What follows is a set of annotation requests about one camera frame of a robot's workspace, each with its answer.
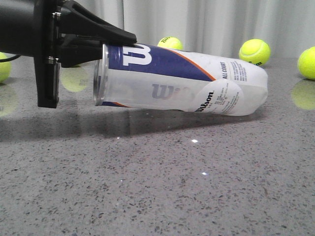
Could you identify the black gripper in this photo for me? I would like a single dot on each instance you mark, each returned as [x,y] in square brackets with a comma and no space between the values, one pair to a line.
[79,34]

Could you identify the clear Wilson tennis ball can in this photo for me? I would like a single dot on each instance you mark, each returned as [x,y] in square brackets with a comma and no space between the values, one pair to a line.
[151,77]

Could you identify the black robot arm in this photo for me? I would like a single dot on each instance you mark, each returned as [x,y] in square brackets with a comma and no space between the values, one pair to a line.
[16,28]

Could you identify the tennis ball far left edge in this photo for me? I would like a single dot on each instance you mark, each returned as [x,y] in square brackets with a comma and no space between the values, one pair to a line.
[5,69]

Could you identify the center back tennis ball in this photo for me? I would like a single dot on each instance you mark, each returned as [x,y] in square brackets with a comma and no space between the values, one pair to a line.
[170,42]

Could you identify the Wilson tennis ball right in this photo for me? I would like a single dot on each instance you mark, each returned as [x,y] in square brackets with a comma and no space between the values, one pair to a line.
[255,51]

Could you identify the tennis ball far right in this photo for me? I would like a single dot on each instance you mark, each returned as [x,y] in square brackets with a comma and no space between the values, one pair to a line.
[306,63]

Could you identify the grey pleated curtain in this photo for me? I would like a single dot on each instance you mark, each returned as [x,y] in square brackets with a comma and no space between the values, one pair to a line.
[216,27]

